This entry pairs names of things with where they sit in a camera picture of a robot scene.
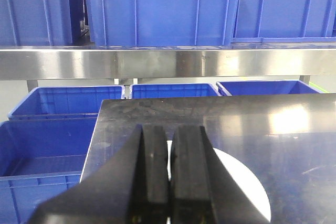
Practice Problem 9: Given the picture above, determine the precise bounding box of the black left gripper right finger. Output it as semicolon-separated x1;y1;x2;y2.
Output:
170;125;270;223

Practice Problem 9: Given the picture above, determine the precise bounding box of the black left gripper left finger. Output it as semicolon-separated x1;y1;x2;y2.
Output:
28;124;168;223

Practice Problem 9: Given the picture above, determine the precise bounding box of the light blue plate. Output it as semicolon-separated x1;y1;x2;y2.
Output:
169;141;271;220

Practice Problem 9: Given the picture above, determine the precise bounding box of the blue crate on shelf middle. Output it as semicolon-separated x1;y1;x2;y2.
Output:
86;0;238;47

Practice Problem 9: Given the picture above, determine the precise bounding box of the blue crate on shelf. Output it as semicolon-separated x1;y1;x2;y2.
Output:
233;0;335;43
86;0;238;47
1;0;84;46

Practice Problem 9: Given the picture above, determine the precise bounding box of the blue crate on shelf right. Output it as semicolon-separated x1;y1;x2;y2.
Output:
233;0;335;43

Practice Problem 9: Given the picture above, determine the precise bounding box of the blue crate on shelf left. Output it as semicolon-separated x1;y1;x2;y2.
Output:
1;0;84;46

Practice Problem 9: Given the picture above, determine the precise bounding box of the blue floor bin near left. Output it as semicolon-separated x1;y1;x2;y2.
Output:
1;118;96;223

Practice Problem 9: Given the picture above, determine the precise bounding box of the blue floor bin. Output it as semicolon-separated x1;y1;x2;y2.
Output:
8;86;125;120
216;80;322;96
129;83;220;99
1;118;96;223

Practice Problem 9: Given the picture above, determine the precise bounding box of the blue floor bin middle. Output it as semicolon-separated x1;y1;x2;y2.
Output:
129;83;220;99

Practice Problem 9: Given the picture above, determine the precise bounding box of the blue floor bin right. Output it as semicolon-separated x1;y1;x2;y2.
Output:
216;80;322;96

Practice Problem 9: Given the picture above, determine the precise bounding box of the blue floor bin far left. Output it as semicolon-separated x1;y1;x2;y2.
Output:
8;86;125;120

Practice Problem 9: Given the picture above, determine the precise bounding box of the stainless steel shelf rail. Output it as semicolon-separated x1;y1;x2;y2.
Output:
1;42;335;80

